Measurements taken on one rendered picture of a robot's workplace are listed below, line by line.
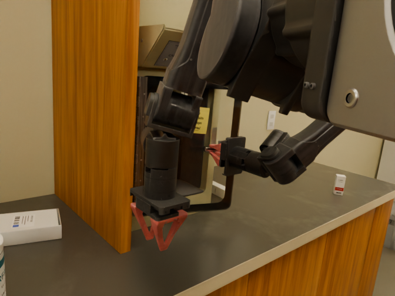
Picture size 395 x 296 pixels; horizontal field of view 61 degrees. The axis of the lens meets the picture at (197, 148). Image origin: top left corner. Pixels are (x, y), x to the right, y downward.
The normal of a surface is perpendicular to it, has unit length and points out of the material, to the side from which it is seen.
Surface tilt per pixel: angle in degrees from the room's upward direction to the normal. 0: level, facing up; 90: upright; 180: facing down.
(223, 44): 77
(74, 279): 0
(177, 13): 90
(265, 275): 90
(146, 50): 90
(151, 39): 90
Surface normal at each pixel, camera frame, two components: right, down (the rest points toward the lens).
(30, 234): 0.44, 0.23
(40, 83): 0.65, 0.22
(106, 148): -0.75, 0.09
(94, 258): 0.08, -0.97
